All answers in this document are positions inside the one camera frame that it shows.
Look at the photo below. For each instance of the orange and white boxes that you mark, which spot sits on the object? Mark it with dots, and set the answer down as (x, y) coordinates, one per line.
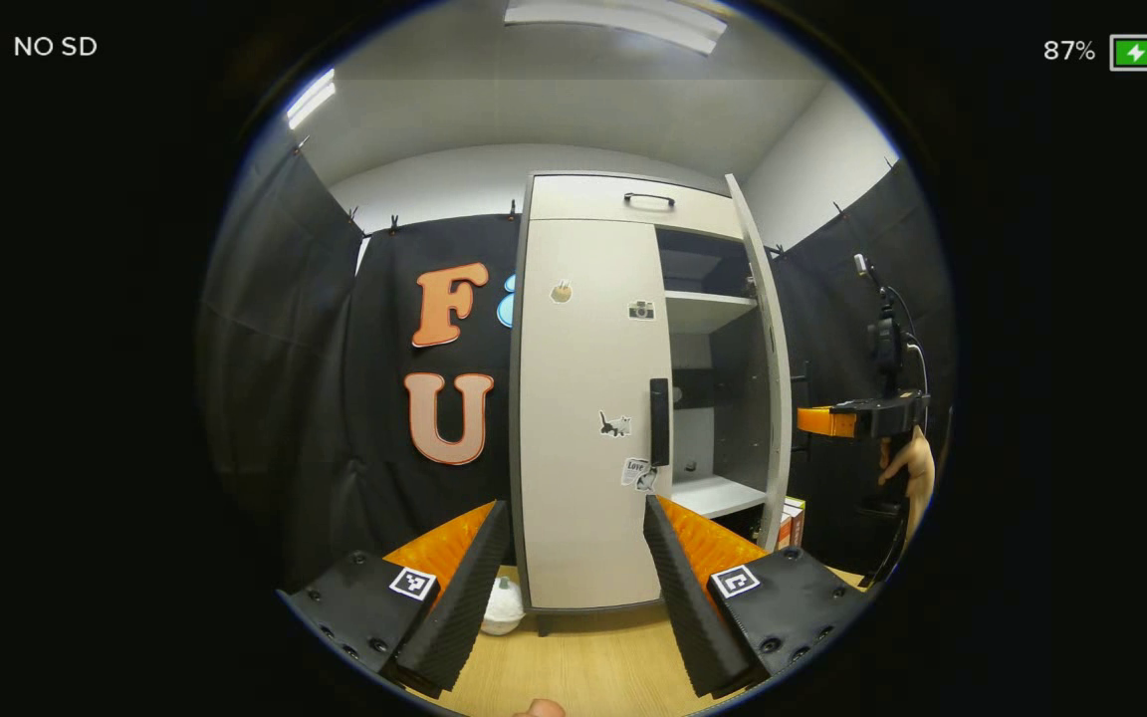
(793, 523)

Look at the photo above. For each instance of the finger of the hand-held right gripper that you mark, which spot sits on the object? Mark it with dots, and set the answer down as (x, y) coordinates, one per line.
(825, 421)

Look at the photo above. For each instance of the white round bowl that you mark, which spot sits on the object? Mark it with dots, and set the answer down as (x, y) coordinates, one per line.
(502, 609)

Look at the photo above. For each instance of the long ceiling light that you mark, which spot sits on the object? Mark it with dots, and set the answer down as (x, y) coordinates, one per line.
(613, 20)
(311, 98)

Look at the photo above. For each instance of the white double-door shoe cabinet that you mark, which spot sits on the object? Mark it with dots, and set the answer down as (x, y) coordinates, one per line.
(738, 398)

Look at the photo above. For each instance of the black backdrop cloth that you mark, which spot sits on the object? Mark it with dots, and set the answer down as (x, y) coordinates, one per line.
(315, 398)

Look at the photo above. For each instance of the white shoe cabinet door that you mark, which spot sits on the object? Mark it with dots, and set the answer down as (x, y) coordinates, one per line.
(583, 448)
(771, 349)

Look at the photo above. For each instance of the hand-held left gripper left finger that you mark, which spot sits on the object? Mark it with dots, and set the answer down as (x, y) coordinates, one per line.
(459, 617)

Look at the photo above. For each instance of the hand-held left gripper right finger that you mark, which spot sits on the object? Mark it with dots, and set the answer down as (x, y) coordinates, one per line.
(698, 617)

